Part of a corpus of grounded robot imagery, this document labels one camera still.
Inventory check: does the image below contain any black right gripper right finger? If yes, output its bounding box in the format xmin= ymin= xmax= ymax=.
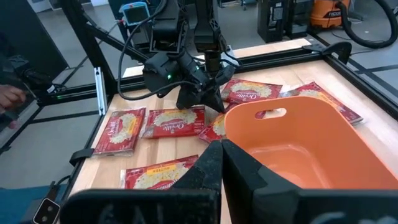
xmin=222 ymin=139 xmax=398 ymax=224

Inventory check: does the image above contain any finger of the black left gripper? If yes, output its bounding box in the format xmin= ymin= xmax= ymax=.
xmin=205 ymin=90 xmax=225 ymax=112
xmin=176 ymin=86 xmax=200 ymax=110

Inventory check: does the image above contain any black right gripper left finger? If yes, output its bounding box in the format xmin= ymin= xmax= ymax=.
xmin=60 ymin=140 xmax=223 ymax=224

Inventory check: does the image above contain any red Orville popcorn bag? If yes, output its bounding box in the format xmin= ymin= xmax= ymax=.
xmin=278 ymin=81 xmax=364 ymax=125
xmin=220 ymin=78 xmax=283 ymax=105
xmin=119 ymin=154 xmax=200 ymax=190
xmin=198 ymin=101 xmax=274 ymax=144
xmin=92 ymin=107 xmax=147 ymax=157
xmin=141 ymin=105 xmax=206 ymax=140

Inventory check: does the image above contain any orange plastic basket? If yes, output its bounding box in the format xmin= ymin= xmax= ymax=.
xmin=223 ymin=95 xmax=398 ymax=190

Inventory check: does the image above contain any black equipment cabinet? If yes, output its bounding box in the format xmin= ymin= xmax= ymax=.
xmin=284 ymin=0 xmax=312 ymax=40
xmin=257 ymin=0 xmax=285 ymax=44

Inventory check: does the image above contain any blue framed small display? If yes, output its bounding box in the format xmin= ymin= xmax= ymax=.
xmin=119 ymin=1 xmax=152 ymax=26

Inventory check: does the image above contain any orange shop vacuum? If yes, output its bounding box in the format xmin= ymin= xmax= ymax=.
xmin=310 ymin=0 xmax=352 ymax=29

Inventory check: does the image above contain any person's hand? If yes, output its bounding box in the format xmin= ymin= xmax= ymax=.
xmin=0 ymin=83 xmax=27 ymax=110

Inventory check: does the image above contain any blue chair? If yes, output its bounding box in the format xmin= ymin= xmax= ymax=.
xmin=0 ymin=185 xmax=68 ymax=224

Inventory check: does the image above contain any black aluminium table frame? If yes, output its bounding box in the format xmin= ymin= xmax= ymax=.
xmin=0 ymin=0 xmax=398 ymax=200

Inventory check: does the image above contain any silver aluminium bracket bar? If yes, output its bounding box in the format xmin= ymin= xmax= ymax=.
xmin=94 ymin=67 xmax=108 ymax=116

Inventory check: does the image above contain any black frame clip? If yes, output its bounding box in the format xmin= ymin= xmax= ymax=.
xmin=68 ymin=147 xmax=95 ymax=167

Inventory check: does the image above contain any black corner bracket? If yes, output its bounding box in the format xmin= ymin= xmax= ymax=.
xmin=302 ymin=41 xmax=353 ymax=65

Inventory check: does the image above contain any black vacuum hose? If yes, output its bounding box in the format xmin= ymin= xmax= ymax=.
xmin=337 ymin=0 xmax=398 ymax=50

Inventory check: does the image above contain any small silver-edged camera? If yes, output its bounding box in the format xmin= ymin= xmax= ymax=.
xmin=32 ymin=198 xmax=62 ymax=224

